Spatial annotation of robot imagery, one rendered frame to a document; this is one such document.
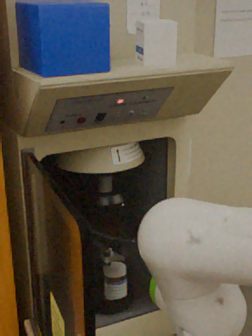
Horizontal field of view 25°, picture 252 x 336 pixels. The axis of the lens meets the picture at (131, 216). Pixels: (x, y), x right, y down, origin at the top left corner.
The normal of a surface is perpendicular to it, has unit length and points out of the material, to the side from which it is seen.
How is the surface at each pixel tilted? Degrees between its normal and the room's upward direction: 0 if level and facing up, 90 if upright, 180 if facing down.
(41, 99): 135
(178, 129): 90
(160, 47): 90
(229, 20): 90
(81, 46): 90
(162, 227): 54
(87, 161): 66
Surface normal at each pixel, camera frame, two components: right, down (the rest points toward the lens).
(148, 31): 0.24, 0.39
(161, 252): -0.50, 0.29
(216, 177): 0.47, 0.36
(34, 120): 0.33, 0.90
